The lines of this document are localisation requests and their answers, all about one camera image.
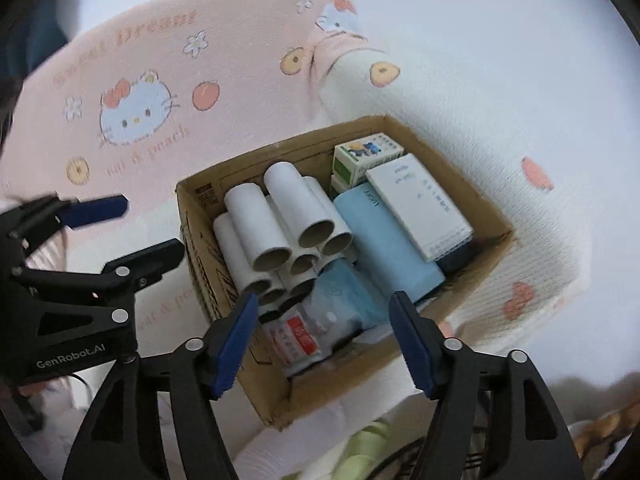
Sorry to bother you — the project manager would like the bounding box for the white red sachet packet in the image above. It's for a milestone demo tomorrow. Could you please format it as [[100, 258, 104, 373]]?
[[262, 306, 323, 377]]

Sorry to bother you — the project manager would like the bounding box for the large white cardboard tube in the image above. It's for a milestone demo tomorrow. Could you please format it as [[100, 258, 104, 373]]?
[[264, 162, 333, 248]]

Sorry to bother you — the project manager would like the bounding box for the light blue tissue pack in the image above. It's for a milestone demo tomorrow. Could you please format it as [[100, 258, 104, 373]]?
[[305, 258, 388, 341]]

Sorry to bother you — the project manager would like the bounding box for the small white cardboard tube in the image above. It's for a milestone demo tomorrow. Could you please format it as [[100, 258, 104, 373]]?
[[266, 195, 319, 275]]

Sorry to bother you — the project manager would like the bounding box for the pink floral fabric pouch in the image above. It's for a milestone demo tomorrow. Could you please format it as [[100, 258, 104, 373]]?
[[22, 232, 68, 311]]

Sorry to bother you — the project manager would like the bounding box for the brown cardboard box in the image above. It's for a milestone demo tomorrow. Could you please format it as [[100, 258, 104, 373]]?
[[174, 114, 516, 430]]

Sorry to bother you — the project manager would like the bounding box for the pink cat print blanket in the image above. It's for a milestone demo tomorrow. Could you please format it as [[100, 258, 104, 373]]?
[[0, 0, 586, 480]]

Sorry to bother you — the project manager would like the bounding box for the light blue book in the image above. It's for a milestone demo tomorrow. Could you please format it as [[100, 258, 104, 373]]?
[[333, 183, 446, 304]]

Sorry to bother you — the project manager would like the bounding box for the white spiral notebook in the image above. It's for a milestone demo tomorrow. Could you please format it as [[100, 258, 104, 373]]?
[[366, 154, 473, 261]]

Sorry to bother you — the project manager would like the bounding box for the white green cartoon box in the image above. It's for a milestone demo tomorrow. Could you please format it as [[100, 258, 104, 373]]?
[[332, 132, 405, 188]]

